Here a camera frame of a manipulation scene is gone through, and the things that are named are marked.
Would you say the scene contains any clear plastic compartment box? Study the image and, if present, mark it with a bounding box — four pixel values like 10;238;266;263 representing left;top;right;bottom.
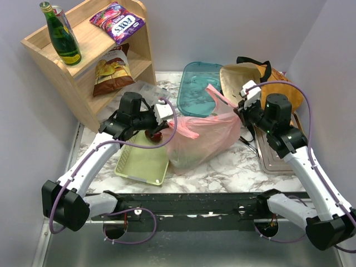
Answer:
136;81;171;106

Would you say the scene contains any silver metal tray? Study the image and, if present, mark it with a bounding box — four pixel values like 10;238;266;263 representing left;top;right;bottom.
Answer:
254;127;294;175

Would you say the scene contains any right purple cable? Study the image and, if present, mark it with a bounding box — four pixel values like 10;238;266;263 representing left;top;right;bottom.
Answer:
244;81;356;254

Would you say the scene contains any brown potato chips bag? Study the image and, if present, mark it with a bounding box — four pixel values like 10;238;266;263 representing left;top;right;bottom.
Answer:
92;43;135;97

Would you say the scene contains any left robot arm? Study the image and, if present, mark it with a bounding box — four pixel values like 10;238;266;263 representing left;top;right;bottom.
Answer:
41;92;177;234

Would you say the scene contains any red silver soda can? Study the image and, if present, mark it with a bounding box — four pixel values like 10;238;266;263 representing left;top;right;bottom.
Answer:
52;5;73;34

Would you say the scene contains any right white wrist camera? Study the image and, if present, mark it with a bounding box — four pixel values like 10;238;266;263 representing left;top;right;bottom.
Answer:
240;80;261;110

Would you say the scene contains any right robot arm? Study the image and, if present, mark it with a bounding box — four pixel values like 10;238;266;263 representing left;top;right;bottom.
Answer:
234;93;355;251

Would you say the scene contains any green glass bottle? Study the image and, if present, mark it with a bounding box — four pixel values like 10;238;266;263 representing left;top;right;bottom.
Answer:
39;1;82;66

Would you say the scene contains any red apple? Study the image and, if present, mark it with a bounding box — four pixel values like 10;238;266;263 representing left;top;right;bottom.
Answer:
145;130;162;144

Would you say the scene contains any wooden shelf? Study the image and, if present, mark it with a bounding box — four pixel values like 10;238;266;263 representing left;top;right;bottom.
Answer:
21;1;156;132

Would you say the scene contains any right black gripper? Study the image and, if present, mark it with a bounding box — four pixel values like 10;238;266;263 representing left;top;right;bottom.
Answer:
236;95;275;134

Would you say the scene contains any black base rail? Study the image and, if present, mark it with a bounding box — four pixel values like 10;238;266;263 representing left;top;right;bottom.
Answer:
93;193;281;233

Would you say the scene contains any orange tote bag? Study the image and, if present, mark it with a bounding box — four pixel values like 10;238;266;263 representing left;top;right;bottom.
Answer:
220;56;304;112

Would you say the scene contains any teal transparent plastic container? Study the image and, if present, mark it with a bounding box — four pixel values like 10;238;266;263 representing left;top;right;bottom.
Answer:
177;62;222;117

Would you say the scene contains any pink plastic grocery bag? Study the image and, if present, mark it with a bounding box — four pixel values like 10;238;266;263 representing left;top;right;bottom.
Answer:
161;85;241;175

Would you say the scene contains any purple Fox's candy bag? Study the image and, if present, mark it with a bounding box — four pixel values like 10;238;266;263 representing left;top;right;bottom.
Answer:
90;2;145;45

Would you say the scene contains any light green plastic basket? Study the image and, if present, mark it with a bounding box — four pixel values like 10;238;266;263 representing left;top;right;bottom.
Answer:
114;145;169;186

